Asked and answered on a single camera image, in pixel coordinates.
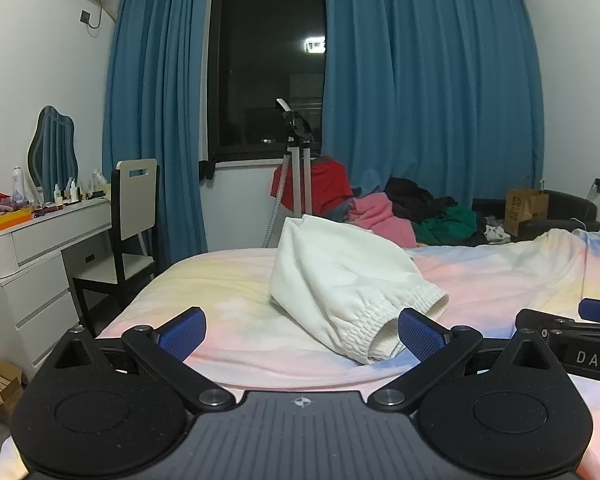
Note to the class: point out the black armchair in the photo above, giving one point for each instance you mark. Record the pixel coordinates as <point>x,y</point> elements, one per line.
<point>566,212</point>

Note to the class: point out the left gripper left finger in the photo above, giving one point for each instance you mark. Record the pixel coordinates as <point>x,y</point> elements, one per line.
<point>161,353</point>

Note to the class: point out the white zip-up garment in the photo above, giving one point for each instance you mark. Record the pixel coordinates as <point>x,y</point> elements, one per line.
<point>347,287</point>

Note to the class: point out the white black chair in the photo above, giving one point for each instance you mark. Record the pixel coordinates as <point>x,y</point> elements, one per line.
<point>134,211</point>

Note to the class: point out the orange tray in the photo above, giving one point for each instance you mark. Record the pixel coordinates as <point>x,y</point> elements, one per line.
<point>14,218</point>

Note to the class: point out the dark window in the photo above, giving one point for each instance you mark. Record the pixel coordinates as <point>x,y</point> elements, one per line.
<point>261,51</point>

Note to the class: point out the white vanity desk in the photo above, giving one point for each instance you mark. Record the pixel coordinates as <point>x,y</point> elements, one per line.
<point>36,305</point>

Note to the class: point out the blue curtain right panel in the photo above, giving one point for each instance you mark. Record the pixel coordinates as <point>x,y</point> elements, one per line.
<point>446,93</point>

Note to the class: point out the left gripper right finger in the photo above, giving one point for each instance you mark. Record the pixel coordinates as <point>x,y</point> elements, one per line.
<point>442,356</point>

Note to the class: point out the blue curtain left panel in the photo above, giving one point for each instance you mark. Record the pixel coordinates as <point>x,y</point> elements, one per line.
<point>152,110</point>

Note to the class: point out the red garment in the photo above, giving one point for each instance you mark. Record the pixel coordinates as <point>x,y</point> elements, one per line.
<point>329,181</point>

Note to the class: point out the white spray bottle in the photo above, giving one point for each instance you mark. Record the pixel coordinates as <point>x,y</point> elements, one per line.
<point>18,190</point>

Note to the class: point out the cardboard box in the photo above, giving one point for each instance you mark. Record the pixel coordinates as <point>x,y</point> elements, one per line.
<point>11,390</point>

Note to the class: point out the blue curtain panel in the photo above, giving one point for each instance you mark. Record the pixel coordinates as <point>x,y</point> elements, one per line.
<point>446,93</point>
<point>152,110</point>

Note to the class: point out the green garment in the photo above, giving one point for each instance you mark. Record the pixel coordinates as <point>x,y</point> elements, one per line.
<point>454,226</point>

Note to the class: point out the pink garment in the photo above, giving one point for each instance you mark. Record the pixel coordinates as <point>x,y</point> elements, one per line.
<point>374,213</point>

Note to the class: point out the pastel tie-dye bed sheet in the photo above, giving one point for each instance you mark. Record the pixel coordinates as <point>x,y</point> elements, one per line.
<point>252,343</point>

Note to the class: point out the wavy vanity mirror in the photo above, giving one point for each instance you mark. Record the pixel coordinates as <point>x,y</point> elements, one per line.
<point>51,157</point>

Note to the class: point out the brown paper bag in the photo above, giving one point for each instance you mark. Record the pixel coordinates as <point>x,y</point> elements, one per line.
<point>524,204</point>

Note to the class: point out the white camera tripod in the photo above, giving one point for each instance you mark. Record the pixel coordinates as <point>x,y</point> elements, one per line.
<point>296,167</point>

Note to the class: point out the black garment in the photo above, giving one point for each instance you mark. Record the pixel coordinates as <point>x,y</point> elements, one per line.
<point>411,202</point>

